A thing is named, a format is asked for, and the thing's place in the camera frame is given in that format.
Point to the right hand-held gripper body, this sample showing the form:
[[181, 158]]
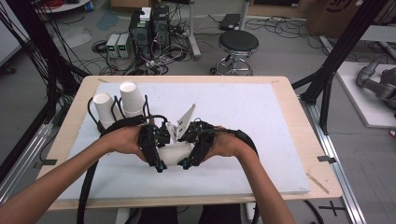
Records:
[[202, 137]]

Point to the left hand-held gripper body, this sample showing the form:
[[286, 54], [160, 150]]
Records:
[[149, 137]]

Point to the white paper cup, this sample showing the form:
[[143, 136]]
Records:
[[174, 154]]

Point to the stack of white cups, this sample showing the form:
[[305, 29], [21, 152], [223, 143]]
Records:
[[130, 96], [104, 109]]

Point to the person's left hand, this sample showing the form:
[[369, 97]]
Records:
[[124, 141]]

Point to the person's right hand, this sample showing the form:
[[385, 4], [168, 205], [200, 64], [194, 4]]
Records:
[[227, 143]]

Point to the person's black pants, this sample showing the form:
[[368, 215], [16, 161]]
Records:
[[162, 216]]

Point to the white foam mat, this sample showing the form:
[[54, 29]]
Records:
[[249, 109]]

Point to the white table leg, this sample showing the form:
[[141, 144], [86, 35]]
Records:
[[249, 213], [123, 216]]

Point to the light wooden table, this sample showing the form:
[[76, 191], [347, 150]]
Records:
[[295, 124]]

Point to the grey power supply unit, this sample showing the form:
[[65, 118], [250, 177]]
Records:
[[112, 45], [124, 45]]

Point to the grey metal table leg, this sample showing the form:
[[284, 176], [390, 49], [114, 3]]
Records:
[[194, 40]]

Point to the black round stool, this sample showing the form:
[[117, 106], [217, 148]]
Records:
[[238, 40]]

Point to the black computer tower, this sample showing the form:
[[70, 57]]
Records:
[[161, 26], [140, 34]]

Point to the black tape piece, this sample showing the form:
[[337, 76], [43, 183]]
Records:
[[46, 162], [327, 159]]

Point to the thin wooden stick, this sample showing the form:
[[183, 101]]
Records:
[[317, 183]]

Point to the blue tape roll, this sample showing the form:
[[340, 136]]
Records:
[[89, 6]]

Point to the white round table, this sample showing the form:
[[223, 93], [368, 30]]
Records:
[[65, 6]]

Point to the white platform board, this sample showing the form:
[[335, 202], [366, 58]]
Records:
[[361, 109]]

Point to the brown cardboard box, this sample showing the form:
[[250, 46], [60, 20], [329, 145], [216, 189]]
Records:
[[330, 15]]

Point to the aluminium rail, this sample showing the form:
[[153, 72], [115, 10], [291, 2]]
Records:
[[21, 168], [336, 174]]

